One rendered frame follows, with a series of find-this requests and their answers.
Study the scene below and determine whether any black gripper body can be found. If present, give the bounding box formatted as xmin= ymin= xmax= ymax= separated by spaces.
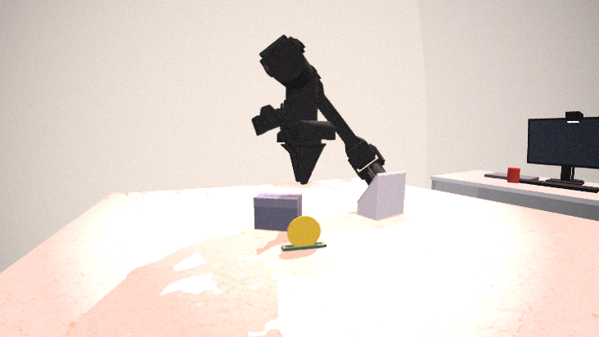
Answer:
xmin=277 ymin=92 xmax=336 ymax=144

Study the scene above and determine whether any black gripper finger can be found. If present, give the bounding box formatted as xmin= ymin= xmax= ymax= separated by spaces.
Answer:
xmin=287 ymin=142 xmax=327 ymax=185
xmin=281 ymin=144 xmax=300 ymax=182

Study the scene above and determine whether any gold coin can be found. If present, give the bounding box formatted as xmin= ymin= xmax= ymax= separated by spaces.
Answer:
xmin=286 ymin=216 xmax=321 ymax=246

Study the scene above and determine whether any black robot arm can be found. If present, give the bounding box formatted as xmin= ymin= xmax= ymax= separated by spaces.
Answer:
xmin=251 ymin=34 xmax=387 ymax=186

